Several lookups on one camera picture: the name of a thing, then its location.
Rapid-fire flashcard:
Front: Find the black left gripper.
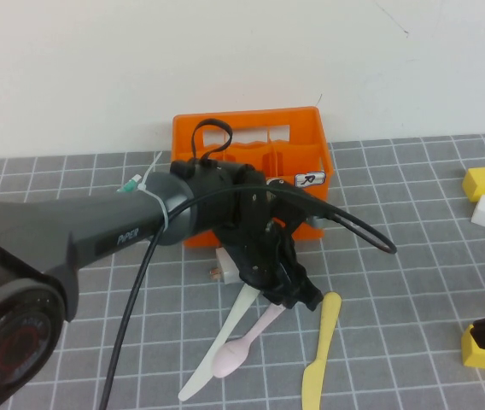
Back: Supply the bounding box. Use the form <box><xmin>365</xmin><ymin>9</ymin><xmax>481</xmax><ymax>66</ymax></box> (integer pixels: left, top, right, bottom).
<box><xmin>220</xmin><ymin>186</ymin><xmax>324</xmax><ymax>313</ymax></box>

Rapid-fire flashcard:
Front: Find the pink plastic spoon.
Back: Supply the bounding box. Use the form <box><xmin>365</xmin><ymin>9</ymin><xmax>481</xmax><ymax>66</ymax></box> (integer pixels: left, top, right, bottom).
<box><xmin>212</xmin><ymin>303</ymin><xmax>289</xmax><ymax>380</ymax></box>

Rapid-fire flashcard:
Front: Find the white plastic knife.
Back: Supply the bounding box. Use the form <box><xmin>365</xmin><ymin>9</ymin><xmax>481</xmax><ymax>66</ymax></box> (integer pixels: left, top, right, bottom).
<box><xmin>177</xmin><ymin>284</ymin><xmax>257</xmax><ymax>402</ymax></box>

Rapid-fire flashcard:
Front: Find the orange plastic cutlery holder crate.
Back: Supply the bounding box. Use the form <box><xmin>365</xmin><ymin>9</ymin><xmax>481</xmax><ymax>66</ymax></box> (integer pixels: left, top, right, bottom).
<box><xmin>171</xmin><ymin>105</ymin><xmax>335</xmax><ymax>249</ymax></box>

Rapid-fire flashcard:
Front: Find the yellow foam cube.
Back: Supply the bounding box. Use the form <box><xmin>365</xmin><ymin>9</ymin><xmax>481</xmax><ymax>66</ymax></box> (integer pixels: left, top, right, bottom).
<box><xmin>460</xmin><ymin>323</ymin><xmax>485</xmax><ymax>371</ymax></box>
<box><xmin>462</xmin><ymin>166</ymin><xmax>485</xmax><ymax>203</ymax></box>

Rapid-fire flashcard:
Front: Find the yellow plastic knife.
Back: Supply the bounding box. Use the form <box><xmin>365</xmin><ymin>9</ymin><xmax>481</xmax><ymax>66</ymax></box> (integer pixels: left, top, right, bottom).
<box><xmin>301</xmin><ymin>292</ymin><xmax>343</xmax><ymax>410</ymax></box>

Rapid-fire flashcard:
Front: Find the white charger plug adapter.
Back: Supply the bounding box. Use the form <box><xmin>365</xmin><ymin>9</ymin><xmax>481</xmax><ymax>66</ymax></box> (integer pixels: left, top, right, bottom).
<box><xmin>208</xmin><ymin>247</ymin><xmax>243</xmax><ymax>285</ymax></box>

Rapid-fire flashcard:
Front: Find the grey grid table mat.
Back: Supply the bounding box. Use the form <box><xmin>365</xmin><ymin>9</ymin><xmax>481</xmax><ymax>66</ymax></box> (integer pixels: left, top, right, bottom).
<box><xmin>0</xmin><ymin>132</ymin><xmax>485</xmax><ymax>410</ymax></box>

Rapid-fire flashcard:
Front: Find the white zip tie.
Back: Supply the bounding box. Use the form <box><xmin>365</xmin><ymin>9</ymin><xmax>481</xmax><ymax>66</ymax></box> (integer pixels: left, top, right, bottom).
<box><xmin>137</xmin><ymin>153</ymin><xmax>171</xmax><ymax>234</ymax></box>

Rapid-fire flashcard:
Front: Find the green white glue stick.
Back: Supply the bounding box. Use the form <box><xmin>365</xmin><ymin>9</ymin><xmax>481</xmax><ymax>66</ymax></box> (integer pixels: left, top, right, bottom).
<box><xmin>116</xmin><ymin>173</ymin><xmax>143</xmax><ymax>194</ymax></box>

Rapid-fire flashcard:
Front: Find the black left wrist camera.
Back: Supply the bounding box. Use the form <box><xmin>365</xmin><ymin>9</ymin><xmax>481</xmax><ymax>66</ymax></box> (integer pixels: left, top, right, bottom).
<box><xmin>265</xmin><ymin>178</ymin><xmax>333</xmax><ymax>230</ymax></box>

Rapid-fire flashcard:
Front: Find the long black camera cable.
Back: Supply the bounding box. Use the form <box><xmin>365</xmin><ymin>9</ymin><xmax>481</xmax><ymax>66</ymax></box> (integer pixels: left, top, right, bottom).
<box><xmin>96</xmin><ymin>185</ymin><xmax>399</xmax><ymax>410</ymax></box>

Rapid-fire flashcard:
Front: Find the short looped black wrist cable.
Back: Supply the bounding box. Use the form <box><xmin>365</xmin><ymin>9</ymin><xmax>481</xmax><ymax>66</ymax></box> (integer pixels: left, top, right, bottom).
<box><xmin>192</xmin><ymin>118</ymin><xmax>233</xmax><ymax>166</ymax></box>

